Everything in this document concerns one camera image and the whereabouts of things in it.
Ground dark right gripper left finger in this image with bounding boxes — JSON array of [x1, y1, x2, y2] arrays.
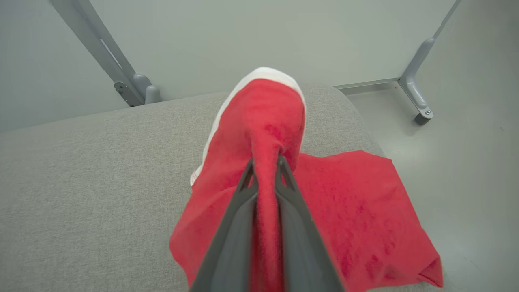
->
[[190, 158, 259, 292]]

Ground grey metal post bracket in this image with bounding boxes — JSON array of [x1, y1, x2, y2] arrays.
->
[[51, 0, 161, 107]]

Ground red Bulls jersey shirt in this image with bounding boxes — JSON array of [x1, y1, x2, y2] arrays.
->
[[168, 150, 444, 292]]

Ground red shorts white stripes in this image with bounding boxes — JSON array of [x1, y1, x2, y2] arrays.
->
[[190, 67, 307, 292]]

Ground grey partition foot with caster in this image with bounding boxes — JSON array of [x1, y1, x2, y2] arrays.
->
[[397, 0, 463, 125]]

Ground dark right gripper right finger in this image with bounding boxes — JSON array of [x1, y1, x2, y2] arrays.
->
[[275, 156, 345, 292]]

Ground grey partition base rail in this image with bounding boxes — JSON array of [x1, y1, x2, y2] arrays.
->
[[334, 77, 402, 96]]

